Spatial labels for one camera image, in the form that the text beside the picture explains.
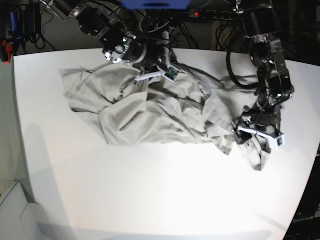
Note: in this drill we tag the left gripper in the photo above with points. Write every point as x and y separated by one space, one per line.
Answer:
243 132

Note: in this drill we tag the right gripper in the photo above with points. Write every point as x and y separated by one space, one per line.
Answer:
156 66

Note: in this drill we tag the grey t-shirt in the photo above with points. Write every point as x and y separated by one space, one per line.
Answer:
193 109

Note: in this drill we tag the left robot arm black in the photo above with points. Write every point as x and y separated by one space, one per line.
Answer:
273 88

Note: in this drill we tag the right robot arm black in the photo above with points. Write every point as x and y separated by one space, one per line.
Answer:
129 37

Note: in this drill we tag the black power strip red light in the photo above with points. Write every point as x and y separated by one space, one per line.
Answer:
212 15

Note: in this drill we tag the red clamp at table corner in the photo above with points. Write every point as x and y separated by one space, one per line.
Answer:
5 51

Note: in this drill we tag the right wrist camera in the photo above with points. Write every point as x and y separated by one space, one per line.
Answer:
171 73

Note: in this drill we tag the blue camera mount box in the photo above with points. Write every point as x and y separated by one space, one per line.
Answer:
155 4

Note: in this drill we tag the blue handled tool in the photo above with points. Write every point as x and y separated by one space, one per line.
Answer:
14 17

